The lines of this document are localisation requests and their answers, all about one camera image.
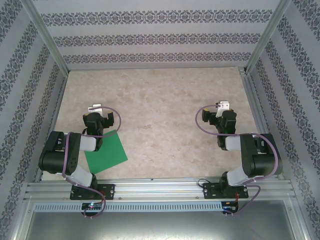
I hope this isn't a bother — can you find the green paper sheet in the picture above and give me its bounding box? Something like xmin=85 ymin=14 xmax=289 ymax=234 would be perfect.
xmin=84 ymin=129 xmax=129 ymax=175

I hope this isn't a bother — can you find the grey sheet metal panel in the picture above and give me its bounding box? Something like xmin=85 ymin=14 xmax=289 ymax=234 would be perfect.
xmin=14 ymin=199 xmax=308 ymax=240

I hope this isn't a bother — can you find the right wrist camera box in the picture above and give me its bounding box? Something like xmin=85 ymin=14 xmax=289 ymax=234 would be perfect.
xmin=216 ymin=100 xmax=230 ymax=118

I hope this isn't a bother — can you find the aluminium side rail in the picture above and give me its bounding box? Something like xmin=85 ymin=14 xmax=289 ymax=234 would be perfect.
xmin=33 ymin=72 xmax=68 ymax=182
xmin=238 ymin=66 xmax=285 ymax=181

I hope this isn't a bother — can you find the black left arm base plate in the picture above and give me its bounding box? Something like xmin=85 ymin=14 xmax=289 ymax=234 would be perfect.
xmin=69 ymin=183 xmax=116 ymax=201

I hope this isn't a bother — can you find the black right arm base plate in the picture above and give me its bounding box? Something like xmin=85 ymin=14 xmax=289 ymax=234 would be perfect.
xmin=202 ymin=182 xmax=250 ymax=200

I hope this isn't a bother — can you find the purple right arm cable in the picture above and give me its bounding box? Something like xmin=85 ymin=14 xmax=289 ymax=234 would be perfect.
xmin=195 ymin=103 xmax=280 ymax=218

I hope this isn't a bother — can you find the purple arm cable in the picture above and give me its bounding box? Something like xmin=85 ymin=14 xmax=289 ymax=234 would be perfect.
xmin=62 ymin=106 xmax=123 ymax=221
xmin=195 ymin=103 xmax=280 ymax=218

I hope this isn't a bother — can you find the aluminium mounting rail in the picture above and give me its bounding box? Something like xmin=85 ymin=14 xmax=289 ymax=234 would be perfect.
xmin=23 ymin=174 xmax=298 ymax=201

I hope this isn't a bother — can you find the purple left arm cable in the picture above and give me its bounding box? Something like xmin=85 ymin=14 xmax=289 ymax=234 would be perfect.
xmin=62 ymin=106 xmax=123 ymax=221

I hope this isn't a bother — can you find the aluminium frame post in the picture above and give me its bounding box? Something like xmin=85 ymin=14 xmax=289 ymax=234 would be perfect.
xmin=243 ymin=0 xmax=293 ymax=75
xmin=21 ymin=0 xmax=70 ymax=73

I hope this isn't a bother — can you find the slotted grey cable duct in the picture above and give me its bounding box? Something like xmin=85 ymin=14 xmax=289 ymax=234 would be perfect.
xmin=33 ymin=201 xmax=223 ymax=212

